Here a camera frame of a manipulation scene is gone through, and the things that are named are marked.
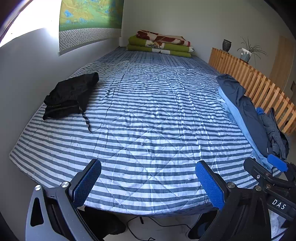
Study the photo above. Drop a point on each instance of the wooden door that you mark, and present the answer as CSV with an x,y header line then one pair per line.
x,y
283,62

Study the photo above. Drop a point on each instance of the black folded clothes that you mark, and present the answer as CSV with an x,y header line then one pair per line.
x,y
69,95

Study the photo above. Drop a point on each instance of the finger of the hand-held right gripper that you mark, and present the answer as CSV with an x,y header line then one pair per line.
x,y
254,166
276,162

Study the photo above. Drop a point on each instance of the wooden slatted rail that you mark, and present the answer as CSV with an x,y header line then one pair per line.
x,y
254,78

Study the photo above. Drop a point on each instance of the bright window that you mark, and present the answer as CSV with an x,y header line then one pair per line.
x,y
27,18

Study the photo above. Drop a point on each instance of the dark ceramic vase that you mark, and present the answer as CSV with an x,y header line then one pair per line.
x,y
226,45

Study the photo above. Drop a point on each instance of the green folded quilt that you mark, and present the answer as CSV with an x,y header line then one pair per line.
x,y
138,45

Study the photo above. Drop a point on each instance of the striped blue white bed quilt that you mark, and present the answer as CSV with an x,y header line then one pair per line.
x,y
148,115

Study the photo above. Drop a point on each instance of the blue striped garment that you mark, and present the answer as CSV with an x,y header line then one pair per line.
x,y
260,110

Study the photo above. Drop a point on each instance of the green map wall poster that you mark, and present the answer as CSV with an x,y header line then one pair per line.
x,y
90,18

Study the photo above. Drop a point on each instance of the person's right leg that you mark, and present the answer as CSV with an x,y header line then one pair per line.
x,y
201,229

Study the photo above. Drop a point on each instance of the navy jacket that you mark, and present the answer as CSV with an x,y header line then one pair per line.
x,y
247,111

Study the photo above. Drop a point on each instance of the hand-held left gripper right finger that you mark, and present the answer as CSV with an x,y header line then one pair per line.
x,y
210,187

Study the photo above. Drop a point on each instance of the red cream folded blanket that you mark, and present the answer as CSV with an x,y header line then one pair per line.
x,y
161,38

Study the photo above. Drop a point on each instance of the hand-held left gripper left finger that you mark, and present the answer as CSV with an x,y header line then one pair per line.
x,y
87,183

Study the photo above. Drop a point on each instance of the person's left leg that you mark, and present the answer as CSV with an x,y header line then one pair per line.
x,y
104,222

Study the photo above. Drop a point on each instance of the potted green plant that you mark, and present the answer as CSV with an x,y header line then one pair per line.
x,y
246,54

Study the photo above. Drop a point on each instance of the grey houndstooth shorts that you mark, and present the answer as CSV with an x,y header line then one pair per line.
x,y
274,134

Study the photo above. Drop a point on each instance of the person's leg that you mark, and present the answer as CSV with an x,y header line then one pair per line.
x,y
104,222
201,229

